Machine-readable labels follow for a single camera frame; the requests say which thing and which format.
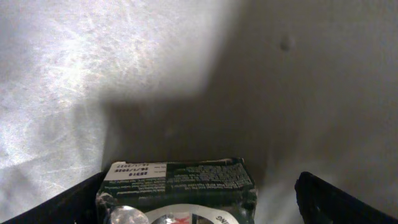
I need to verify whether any grey plastic basket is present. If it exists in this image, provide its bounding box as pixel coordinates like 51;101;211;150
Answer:
1;0;397;223

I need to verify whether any black box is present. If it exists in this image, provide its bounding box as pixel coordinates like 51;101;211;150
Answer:
95;158;257;223

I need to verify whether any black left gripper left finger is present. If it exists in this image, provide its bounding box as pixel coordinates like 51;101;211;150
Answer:
4;172;106;224

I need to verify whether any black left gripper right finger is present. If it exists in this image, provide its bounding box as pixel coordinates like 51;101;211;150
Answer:
295;172;397;224

